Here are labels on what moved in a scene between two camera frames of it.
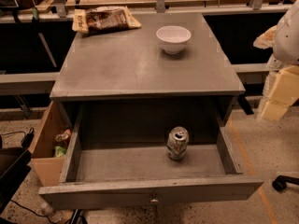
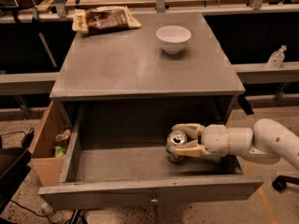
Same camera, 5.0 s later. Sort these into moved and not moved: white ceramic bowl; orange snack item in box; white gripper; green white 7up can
Moved: white gripper
Not moved: white ceramic bowl; orange snack item in box; green white 7up can
